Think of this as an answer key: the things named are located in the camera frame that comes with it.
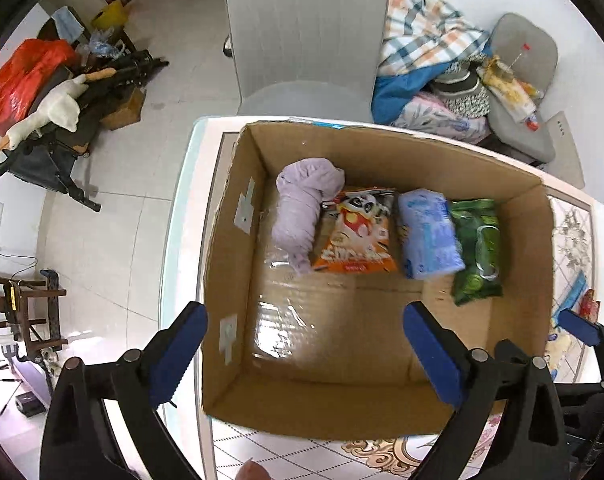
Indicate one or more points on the red plastic bag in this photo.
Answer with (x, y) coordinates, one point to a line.
(22, 75)

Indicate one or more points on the red small packet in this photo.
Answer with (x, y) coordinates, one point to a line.
(590, 304)

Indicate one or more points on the blue flat packet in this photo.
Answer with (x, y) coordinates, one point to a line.
(577, 285)

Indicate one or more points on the black folded stroller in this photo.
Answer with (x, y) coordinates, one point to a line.
(42, 165)

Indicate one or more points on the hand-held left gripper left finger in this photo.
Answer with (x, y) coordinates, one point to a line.
(182, 350)

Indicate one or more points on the lavender rolled towel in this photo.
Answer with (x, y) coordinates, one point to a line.
(299, 210)

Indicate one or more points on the small brown cardboard box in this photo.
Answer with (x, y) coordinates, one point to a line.
(127, 110)

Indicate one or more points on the grey office chair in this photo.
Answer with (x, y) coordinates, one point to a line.
(307, 35)

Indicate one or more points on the floral pink bedding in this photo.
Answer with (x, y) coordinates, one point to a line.
(442, 117)

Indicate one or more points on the black white patterned cloth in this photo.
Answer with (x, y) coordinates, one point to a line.
(462, 97)

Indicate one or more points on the light blue cloth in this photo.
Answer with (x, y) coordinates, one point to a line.
(67, 22)

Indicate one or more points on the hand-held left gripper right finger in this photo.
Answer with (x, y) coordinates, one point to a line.
(432, 355)

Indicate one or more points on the white goose plush toy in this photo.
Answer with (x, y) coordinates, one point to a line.
(57, 105)

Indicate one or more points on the yellow plastic packet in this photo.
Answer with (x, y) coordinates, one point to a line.
(509, 85)

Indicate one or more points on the yellow bag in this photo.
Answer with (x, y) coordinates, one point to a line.
(109, 15)

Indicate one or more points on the wooden chair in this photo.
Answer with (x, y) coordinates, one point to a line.
(32, 305)

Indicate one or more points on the large cardboard box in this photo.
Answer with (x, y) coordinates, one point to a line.
(332, 340)

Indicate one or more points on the clear bluish plastic bag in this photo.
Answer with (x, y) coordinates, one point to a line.
(102, 45)

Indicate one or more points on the grey seat pad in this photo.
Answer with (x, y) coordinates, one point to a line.
(567, 150)

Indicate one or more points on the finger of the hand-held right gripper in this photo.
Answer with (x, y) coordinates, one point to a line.
(582, 327)

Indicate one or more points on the small black box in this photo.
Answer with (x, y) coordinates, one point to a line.
(29, 405)

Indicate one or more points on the plaid blanket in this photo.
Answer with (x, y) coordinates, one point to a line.
(422, 30)

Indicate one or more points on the orange panda snack packet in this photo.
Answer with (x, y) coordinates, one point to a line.
(359, 240)

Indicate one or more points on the grey armchair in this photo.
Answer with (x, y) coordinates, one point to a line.
(524, 40)

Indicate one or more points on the blue tissue packet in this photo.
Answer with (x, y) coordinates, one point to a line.
(427, 235)

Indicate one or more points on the green wet wipes packet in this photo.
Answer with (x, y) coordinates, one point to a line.
(477, 250)

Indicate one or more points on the person's left hand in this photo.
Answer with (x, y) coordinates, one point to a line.
(253, 472)

